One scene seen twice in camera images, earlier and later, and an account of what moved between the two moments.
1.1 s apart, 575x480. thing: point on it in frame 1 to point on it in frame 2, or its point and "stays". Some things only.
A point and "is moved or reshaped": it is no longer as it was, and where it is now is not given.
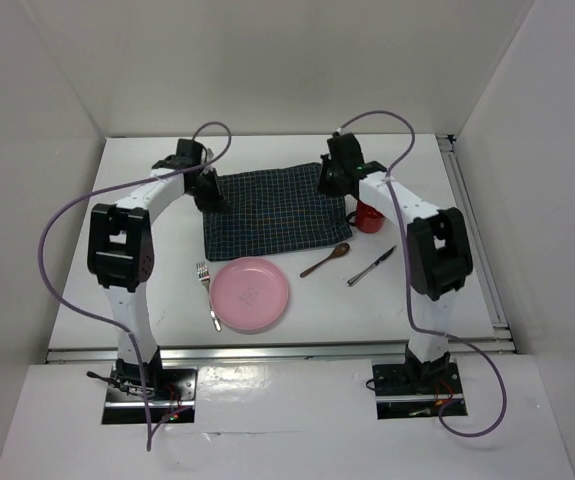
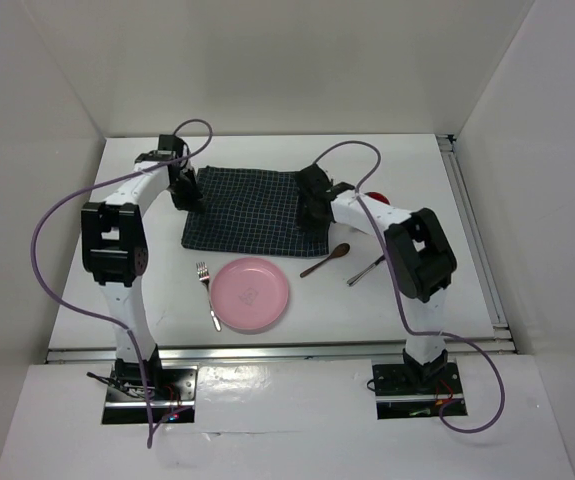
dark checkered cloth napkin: (274, 209) is moved or reshaped
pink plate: (249, 294) stays
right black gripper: (323, 186) to (307, 224)
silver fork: (204, 278) stays
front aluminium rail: (273, 354) stays
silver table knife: (369, 267) stays
